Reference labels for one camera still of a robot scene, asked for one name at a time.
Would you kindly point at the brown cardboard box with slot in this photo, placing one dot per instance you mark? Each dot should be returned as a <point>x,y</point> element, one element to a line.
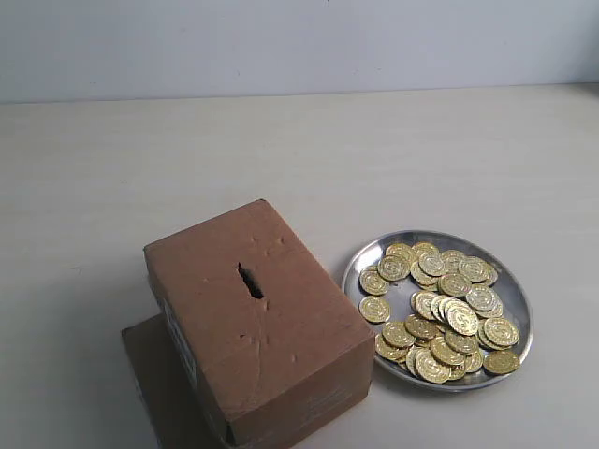
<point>272,347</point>

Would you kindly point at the gold coin top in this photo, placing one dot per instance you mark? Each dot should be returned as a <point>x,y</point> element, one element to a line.
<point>403,250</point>

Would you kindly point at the gold coin upper left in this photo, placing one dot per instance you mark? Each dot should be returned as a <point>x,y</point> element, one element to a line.
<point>372,283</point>

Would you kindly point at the round silver metal plate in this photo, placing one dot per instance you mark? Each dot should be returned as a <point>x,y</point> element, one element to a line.
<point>516,305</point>

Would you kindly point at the large gold coin bottom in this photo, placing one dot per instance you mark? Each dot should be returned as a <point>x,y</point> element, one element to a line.
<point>429,369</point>

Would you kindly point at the gold coin plate centre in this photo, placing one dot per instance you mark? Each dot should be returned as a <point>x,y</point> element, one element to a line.
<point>461,318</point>

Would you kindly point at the gold coin bottom right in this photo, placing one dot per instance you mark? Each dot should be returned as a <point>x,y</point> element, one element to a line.
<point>501,362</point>

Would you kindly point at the lone gold coin left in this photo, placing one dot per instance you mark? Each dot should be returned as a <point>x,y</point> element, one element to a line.
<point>374,309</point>

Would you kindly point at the gold coin right side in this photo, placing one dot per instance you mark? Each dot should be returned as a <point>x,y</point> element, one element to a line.
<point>501,331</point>

